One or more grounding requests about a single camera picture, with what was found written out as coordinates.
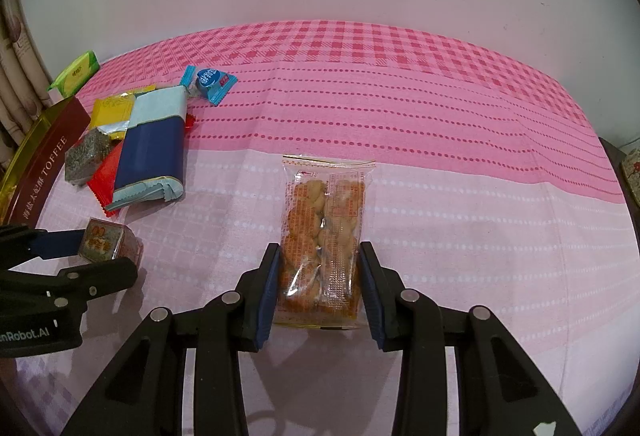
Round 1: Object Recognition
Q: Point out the brown cube snack packet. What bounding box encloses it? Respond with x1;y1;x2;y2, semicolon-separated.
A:
81;217;145;267

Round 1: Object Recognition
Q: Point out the dark red gold tin box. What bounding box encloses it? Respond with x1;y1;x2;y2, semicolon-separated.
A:
0;96;92;225

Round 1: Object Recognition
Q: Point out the yellow snack packet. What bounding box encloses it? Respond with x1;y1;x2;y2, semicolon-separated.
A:
89;85;156;143

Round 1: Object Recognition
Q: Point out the beige printed curtain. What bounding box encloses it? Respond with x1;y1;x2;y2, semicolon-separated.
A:
0;0;54;167

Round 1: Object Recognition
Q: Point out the pink checked tablecloth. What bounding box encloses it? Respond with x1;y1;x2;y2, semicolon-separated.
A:
10;19;624;436

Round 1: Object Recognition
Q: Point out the blue wrapped candy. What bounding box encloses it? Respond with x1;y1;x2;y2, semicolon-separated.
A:
179;64;237;107

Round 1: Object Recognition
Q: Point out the clear packet of fried twists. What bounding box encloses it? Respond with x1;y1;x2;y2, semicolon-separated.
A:
272;154;377;331

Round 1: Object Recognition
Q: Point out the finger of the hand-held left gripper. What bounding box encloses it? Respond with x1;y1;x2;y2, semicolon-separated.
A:
0;258;139;313
0;225;87;269

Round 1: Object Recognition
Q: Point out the dark grey block snack packet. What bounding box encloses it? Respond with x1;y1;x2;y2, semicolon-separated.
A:
63;126;114;187

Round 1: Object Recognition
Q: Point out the red snack packet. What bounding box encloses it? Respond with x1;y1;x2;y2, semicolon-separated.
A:
87;113;196;219

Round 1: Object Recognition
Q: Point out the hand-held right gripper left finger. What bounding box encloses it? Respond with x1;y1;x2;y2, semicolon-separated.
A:
60;242;282;436

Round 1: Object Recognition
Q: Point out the green tissue box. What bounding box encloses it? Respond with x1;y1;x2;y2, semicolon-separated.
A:
47;50;101;98

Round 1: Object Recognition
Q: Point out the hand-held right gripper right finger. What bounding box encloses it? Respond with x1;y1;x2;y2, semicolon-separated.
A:
357;241;584;436

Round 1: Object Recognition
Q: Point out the pale patterned box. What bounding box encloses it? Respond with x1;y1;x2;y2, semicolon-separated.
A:
619;143;640;207

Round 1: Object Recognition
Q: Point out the navy and pale blue packet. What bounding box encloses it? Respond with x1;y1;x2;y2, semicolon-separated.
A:
107;85;189;213

